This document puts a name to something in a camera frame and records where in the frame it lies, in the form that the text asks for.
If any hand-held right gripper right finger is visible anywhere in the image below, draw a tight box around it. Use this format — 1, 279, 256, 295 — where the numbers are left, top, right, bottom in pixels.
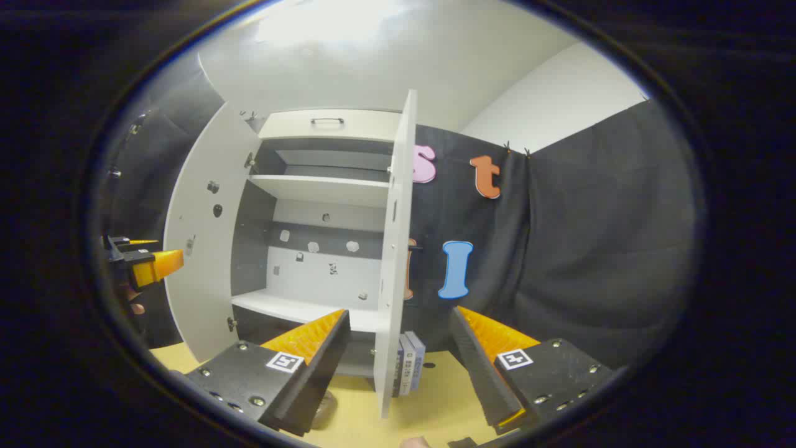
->
449, 306, 615, 436

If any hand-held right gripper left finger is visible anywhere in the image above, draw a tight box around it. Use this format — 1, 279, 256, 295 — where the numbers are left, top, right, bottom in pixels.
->
185, 309, 351, 437

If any white cabinet door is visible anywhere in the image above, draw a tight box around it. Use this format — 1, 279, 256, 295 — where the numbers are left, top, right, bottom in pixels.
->
163, 101, 262, 363
373, 89, 419, 419

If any white shoe cabinet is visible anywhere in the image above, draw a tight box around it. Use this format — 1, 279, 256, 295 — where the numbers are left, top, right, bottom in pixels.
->
230, 109, 405, 377

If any white cabinet drawer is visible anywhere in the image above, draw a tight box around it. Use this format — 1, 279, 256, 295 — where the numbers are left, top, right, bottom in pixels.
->
258, 109, 405, 142

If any light blue small box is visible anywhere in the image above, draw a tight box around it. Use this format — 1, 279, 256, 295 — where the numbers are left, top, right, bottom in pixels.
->
404, 331, 427, 394

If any white small box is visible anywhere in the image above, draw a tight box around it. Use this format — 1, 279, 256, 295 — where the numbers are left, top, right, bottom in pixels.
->
392, 339, 409, 397

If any black backdrop cloth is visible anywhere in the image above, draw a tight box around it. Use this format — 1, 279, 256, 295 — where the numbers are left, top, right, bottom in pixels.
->
99, 50, 706, 374

